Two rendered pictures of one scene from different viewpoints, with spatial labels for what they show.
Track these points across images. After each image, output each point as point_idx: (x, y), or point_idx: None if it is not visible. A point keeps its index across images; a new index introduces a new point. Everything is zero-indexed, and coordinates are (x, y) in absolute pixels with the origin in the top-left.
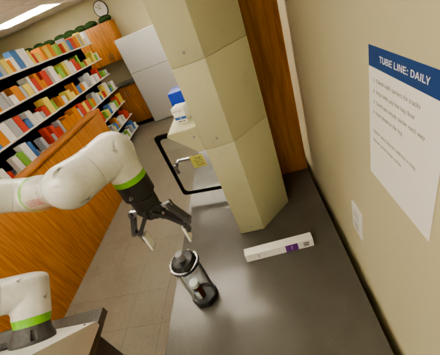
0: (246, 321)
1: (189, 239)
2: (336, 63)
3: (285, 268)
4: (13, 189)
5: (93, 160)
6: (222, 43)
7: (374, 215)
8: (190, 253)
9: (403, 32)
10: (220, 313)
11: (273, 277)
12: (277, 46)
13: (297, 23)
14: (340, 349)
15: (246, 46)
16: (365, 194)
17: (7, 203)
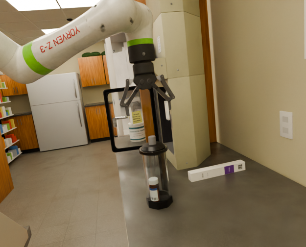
0: (210, 209)
1: (169, 116)
2: (270, 15)
3: (228, 181)
4: (17, 46)
5: (138, 4)
6: (190, 11)
7: None
8: (159, 141)
9: None
10: (180, 209)
11: (221, 186)
12: (205, 44)
13: (225, 24)
14: (303, 210)
15: (200, 23)
16: (296, 88)
17: (9, 53)
